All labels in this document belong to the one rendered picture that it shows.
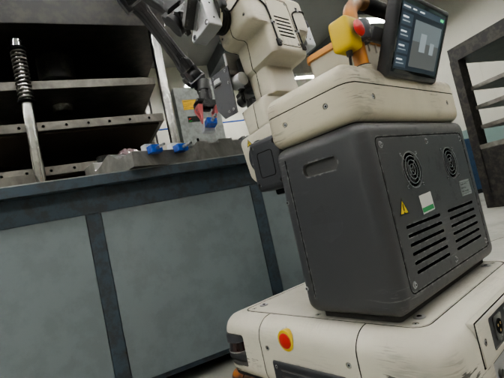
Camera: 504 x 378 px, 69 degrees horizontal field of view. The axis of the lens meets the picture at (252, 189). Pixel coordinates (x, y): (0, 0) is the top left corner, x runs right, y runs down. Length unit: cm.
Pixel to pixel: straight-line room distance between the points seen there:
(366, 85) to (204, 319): 103
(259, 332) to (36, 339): 74
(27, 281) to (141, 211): 42
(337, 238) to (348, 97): 29
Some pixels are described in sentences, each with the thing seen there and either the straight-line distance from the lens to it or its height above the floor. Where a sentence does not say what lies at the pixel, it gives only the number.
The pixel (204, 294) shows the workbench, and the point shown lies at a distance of 146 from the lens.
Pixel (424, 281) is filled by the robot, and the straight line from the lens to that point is 84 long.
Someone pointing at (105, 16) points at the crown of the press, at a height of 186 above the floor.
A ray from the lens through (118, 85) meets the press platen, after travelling 246.
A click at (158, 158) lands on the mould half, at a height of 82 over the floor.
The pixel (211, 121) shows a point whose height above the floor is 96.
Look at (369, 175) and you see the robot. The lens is 74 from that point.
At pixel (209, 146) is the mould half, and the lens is 153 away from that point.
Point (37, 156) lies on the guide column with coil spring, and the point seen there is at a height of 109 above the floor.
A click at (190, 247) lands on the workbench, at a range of 144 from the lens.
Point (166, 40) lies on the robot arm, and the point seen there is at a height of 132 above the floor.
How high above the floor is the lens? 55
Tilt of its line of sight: 4 degrees up
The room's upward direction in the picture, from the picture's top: 12 degrees counter-clockwise
